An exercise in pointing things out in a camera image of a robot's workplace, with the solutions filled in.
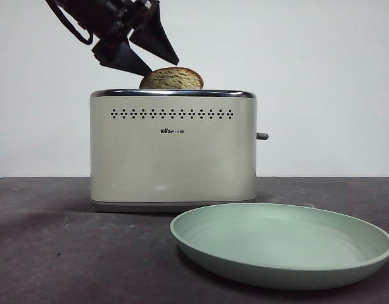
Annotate large toast bread slice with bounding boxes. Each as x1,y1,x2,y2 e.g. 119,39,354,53
139,66,204,90

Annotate cream toaster with chrome top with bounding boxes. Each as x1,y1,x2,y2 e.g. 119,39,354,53
89,89,257,213

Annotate black cable loop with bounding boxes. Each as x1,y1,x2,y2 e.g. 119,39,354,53
45,0,94,45

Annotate pale green round plate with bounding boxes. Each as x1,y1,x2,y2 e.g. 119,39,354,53
170,203,389,291

